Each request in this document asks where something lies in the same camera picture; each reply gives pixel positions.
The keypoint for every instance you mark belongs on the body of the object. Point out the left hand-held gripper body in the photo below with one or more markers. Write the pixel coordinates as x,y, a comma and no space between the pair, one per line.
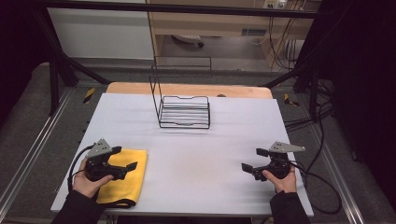
99,149

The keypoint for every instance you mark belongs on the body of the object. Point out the yellow towel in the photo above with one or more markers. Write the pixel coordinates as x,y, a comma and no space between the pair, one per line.
124,189

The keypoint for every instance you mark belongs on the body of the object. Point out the white chair base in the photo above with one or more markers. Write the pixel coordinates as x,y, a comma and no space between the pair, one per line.
188,38

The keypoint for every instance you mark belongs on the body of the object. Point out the black metal frame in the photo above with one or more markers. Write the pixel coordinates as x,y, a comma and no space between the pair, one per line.
186,8

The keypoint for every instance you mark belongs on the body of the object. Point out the white cabinet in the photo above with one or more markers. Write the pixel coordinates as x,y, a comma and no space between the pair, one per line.
99,34

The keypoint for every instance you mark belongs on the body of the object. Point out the white power strip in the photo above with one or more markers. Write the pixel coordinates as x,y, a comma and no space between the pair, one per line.
274,3

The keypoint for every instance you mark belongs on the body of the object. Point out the wooden desk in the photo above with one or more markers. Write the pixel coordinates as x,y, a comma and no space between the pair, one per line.
218,25

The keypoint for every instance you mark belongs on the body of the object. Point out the aluminium rail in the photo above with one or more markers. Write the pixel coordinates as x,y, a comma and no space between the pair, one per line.
31,149
339,180

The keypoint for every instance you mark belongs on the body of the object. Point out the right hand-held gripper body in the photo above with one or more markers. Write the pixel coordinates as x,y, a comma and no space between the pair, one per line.
279,165

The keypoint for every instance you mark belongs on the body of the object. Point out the person's right hand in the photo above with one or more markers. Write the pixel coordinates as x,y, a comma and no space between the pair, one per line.
285,185

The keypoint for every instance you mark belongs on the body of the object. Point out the person's left hand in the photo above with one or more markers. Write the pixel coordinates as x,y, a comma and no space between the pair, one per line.
85,186

